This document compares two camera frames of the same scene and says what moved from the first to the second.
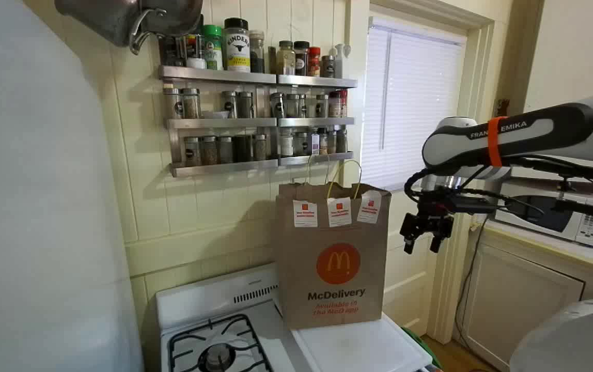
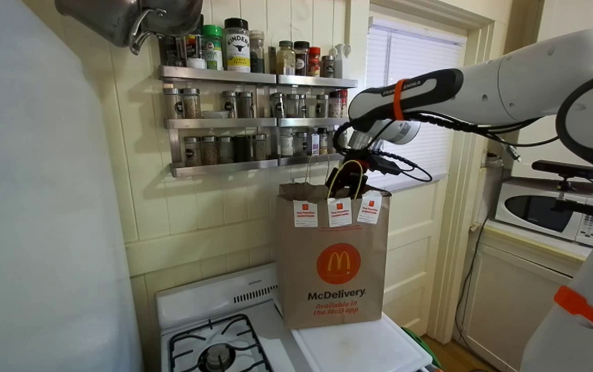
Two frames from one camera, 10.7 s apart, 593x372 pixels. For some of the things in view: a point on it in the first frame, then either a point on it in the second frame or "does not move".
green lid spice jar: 214,46 does not move
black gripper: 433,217 -> 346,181
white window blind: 409,80 does not move
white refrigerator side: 46,282 does not move
